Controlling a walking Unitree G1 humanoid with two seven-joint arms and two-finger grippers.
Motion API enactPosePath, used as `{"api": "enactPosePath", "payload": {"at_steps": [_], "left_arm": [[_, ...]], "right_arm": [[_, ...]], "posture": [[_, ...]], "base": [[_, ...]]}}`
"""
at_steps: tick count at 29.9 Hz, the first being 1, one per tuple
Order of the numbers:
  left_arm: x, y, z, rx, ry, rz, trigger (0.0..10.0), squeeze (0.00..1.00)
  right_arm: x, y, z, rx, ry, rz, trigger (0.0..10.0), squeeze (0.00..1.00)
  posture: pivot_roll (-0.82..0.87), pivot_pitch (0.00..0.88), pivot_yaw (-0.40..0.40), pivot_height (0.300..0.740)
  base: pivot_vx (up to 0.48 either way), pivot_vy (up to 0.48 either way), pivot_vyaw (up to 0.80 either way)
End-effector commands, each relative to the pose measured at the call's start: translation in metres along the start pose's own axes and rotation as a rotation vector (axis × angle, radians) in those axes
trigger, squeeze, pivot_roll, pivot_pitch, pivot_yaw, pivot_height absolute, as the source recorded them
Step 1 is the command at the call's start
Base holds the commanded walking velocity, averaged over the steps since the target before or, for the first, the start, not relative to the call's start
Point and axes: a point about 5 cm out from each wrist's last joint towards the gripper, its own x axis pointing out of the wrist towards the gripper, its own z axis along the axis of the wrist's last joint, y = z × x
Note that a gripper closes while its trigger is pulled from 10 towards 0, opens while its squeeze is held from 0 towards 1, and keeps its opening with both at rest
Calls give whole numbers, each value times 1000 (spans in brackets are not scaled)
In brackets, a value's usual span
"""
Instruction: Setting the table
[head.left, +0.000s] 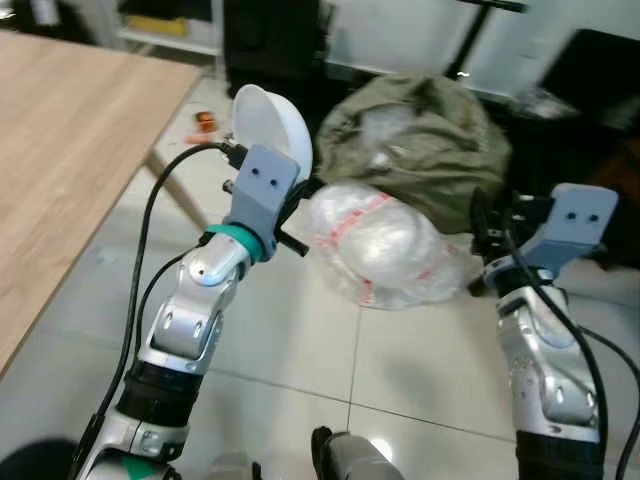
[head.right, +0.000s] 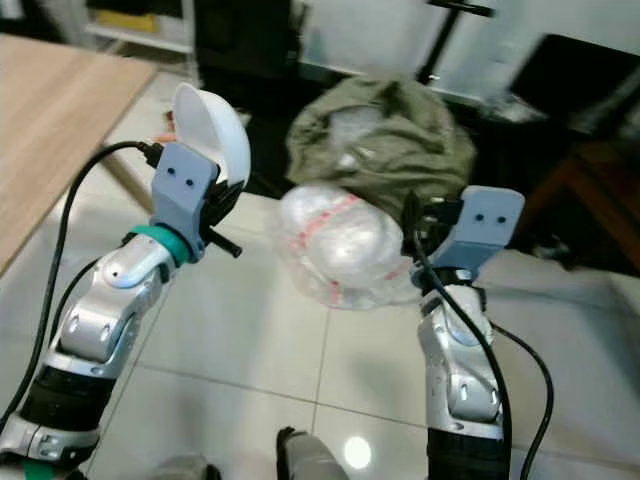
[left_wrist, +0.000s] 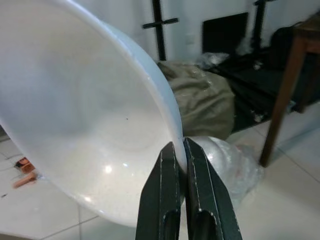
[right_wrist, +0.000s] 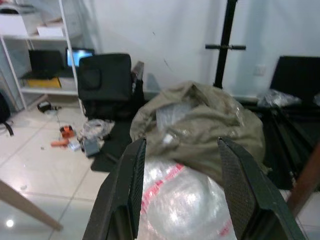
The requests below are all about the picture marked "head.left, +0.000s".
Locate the black tripod stand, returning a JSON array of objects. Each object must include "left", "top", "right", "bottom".
[{"left": 445, "top": 0, "right": 526, "bottom": 81}]

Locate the white round bowl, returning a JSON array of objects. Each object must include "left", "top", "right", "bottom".
[{"left": 232, "top": 85, "right": 314, "bottom": 186}]

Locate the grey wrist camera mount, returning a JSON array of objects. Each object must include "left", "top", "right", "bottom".
[
  {"left": 222, "top": 145, "right": 301, "bottom": 251},
  {"left": 518, "top": 183, "right": 619, "bottom": 279}
]

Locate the clear plastic bag red tape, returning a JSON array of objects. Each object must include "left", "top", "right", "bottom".
[{"left": 305, "top": 182, "right": 481, "bottom": 311}]

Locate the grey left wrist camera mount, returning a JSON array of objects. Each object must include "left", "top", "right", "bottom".
[{"left": 222, "top": 145, "right": 301, "bottom": 251}]

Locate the wooden table leg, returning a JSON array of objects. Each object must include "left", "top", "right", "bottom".
[{"left": 148, "top": 152, "right": 213, "bottom": 231}]

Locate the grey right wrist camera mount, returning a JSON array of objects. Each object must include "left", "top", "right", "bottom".
[{"left": 518, "top": 183, "right": 619, "bottom": 279}]

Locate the yellow flat item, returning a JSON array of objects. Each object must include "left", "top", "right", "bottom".
[{"left": 125, "top": 12, "right": 191, "bottom": 39}]

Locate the white shelf unit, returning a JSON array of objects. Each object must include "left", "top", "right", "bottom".
[{"left": 115, "top": 0, "right": 223, "bottom": 56}]

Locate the robot right leg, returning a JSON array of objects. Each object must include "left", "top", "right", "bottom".
[{"left": 310, "top": 426, "right": 406, "bottom": 480}]

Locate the black chair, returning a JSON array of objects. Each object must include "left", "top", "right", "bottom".
[{"left": 540, "top": 28, "right": 640, "bottom": 151}]

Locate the robot left leg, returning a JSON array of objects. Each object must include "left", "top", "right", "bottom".
[{"left": 205, "top": 453, "right": 263, "bottom": 480}]

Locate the robot leg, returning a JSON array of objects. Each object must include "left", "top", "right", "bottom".
[
  {"left": 310, "top": 426, "right": 406, "bottom": 480},
  {"left": 205, "top": 453, "right": 263, "bottom": 480}
]

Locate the crumpled green bag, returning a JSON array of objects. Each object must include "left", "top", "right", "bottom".
[{"left": 315, "top": 72, "right": 513, "bottom": 236}]

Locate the black cabinet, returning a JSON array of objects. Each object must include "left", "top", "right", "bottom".
[{"left": 222, "top": 0, "right": 336, "bottom": 96}]

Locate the small orange item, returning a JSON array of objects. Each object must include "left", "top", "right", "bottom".
[{"left": 192, "top": 112, "right": 236, "bottom": 146}]

